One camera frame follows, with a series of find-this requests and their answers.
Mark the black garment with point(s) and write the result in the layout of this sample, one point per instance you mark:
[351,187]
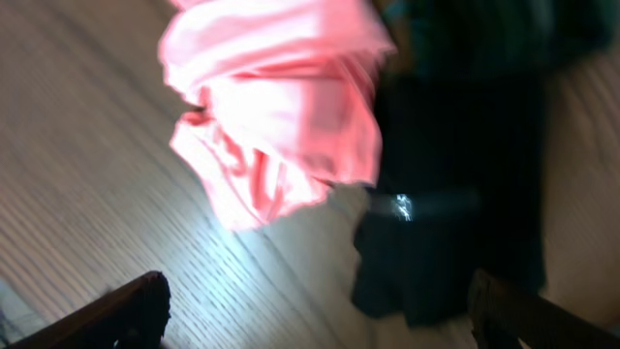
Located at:
[459,190]

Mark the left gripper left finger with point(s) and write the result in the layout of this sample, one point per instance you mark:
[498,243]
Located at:
[133,316]

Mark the pink garment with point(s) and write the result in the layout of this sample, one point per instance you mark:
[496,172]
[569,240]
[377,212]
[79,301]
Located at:
[281,95]

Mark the dark green garment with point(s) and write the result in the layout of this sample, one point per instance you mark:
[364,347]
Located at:
[483,39]

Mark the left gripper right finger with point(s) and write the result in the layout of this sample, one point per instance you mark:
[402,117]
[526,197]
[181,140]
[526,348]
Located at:
[505,317]

